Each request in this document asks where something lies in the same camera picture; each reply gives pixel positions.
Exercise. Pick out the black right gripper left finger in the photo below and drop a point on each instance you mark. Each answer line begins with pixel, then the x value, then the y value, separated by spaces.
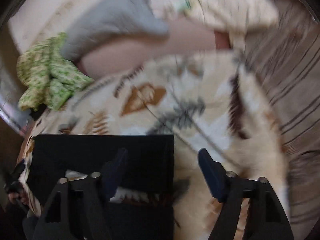
pixel 75 209

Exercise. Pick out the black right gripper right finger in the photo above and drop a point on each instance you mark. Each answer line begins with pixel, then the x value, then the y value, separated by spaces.
pixel 266 218

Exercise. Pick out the black pants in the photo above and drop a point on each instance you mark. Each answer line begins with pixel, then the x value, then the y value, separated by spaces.
pixel 142 206

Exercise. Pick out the person's left hand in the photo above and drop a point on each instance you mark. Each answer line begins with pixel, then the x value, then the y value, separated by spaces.
pixel 21 196

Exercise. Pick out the wooden wardrobe with mirrors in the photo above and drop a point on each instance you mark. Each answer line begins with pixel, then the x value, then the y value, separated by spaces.
pixel 14 123

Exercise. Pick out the green checkered cloth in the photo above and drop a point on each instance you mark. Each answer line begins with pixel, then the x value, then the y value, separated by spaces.
pixel 50 79

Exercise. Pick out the leaf patterned fleece blanket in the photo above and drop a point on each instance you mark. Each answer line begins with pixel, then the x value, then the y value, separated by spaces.
pixel 206 101

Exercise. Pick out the striped beige bedspread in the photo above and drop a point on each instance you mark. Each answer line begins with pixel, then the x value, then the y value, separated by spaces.
pixel 286 62

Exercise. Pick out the pink bed sheet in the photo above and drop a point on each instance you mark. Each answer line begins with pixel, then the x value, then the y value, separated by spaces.
pixel 127 52

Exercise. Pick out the grey quilted pillow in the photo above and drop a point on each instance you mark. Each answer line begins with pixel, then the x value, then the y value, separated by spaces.
pixel 106 19

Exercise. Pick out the cream floral pillow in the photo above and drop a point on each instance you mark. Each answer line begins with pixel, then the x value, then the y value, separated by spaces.
pixel 235 17

